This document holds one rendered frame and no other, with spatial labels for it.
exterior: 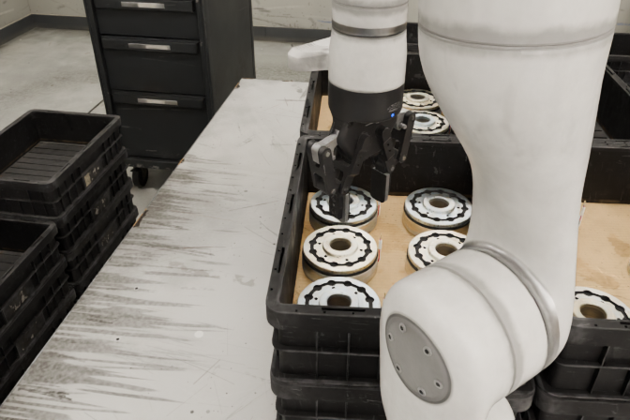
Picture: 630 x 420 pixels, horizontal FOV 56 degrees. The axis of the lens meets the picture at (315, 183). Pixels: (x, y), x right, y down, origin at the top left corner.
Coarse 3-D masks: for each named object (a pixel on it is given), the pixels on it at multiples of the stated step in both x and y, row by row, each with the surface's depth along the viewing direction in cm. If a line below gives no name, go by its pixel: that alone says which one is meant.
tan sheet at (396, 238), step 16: (384, 208) 94; (400, 208) 94; (304, 224) 90; (384, 224) 90; (400, 224) 90; (304, 240) 87; (384, 240) 87; (400, 240) 87; (384, 256) 84; (400, 256) 84; (384, 272) 81; (400, 272) 81; (304, 288) 78; (384, 288) 78
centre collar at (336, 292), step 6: (336, 288) 73; (342, 288) 73; (324, 294) 72; (330, 294) 72; (336, 294) 72; (342, 294) 72; (348, 294) 72; (354, 294) 72; (324, 300) 71; (354, 300) 71; (354, 306) 70
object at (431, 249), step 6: (438, 240) 81; (444, 240) 81; (450, 240) 81; (432, 246) 80; (438, 246) 81; (450, 246) 81; (456, 246) 80; (432, 252) 79; (432, 258) 79; (438, 258) 78
